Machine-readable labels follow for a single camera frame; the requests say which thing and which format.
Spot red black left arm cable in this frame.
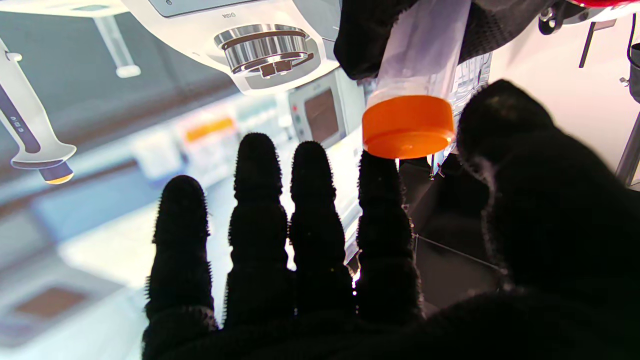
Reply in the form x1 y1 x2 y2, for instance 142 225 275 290
570 0 640 8

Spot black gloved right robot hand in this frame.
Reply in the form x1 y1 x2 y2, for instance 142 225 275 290
142 80 640 360

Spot grey metal stand post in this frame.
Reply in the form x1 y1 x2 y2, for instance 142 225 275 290
616 112 640 190

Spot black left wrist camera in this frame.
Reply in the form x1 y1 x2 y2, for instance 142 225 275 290
538 0 573 36

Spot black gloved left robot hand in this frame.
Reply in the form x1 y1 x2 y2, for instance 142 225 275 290
334 0 557 81

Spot printed laboratory backdrop banner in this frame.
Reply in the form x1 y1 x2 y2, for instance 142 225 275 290
0 0 493 360

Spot clear plastic test tube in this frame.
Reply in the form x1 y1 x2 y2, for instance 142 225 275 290
372 0 473 108

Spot orange tube cap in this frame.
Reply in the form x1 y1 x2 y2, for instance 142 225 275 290
362 95 456 160

